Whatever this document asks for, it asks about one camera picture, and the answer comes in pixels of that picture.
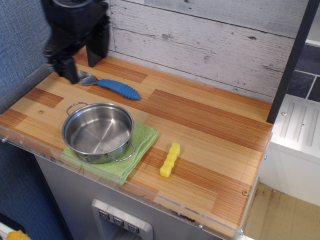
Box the yellow object bottom left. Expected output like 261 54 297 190
6 231 31 240

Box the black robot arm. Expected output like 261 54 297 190
42 0 110 84

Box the white ribbed counter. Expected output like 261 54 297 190
271 94 320 158

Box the clear acrylic table guard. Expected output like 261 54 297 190
0 120 272 240

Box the stainless steel pot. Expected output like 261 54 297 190
61 102 137 164

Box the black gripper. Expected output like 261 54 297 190
43 15 110 85

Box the silver dispenser panel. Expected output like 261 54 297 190
91 198 154 240

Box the green folded cloth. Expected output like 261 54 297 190
61 122 159 186

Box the dark grey right post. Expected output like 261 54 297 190
266 0 320 124

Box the yellow plastic corn piece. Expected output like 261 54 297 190
159 142 181 178

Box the blue handled metal spoon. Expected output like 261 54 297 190
77 70 141 100

